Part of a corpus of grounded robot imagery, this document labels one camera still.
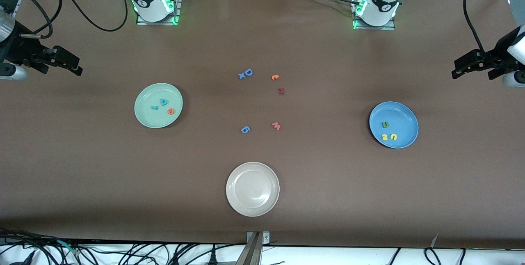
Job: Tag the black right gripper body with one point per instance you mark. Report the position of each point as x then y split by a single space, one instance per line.
18 51

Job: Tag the teal foam letter a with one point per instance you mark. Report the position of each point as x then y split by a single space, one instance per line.
163 102

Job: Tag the blue plate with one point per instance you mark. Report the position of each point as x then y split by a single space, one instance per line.
404 117

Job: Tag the mint green plate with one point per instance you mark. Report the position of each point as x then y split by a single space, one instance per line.
158 119

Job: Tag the blue foam letter D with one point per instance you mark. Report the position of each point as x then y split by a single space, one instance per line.
246 72

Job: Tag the white paper scrap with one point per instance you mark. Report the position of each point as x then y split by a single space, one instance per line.
434 240

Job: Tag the blue foam letter g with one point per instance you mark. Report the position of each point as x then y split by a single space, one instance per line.
245 130

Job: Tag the pink foam letter w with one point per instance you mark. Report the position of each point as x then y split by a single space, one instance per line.
276 126

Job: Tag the beige plate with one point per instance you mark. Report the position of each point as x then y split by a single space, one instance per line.
252 189

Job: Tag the black power plug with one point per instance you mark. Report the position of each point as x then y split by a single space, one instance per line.
212 257

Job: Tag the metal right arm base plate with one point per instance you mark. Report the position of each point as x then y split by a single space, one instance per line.
158 22

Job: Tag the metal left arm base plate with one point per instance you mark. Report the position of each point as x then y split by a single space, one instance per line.
373 28

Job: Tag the metal table edge bracket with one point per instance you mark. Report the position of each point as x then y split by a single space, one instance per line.
265 238

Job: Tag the dark metal post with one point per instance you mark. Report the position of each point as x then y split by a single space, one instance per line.
250 254

